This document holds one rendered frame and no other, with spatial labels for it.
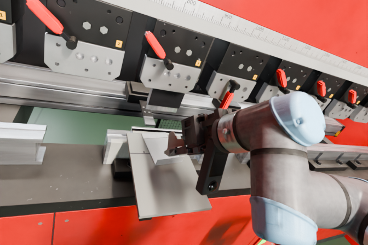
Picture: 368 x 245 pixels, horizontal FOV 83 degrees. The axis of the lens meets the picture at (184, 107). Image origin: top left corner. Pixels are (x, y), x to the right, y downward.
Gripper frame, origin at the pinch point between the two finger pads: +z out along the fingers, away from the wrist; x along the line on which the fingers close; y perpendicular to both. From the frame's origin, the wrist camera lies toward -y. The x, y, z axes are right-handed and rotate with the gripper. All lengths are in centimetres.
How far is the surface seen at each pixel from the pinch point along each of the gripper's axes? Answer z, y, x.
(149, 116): 17.5, 14.3, -0.4
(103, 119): 177, 49, -18
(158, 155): 6.3, 0.3, 2.7
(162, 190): -0.4, -8.1, 5.6
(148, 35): -14.5, 23.3, 13.0
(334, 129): 20, 9, -146
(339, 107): -13, 13, -72
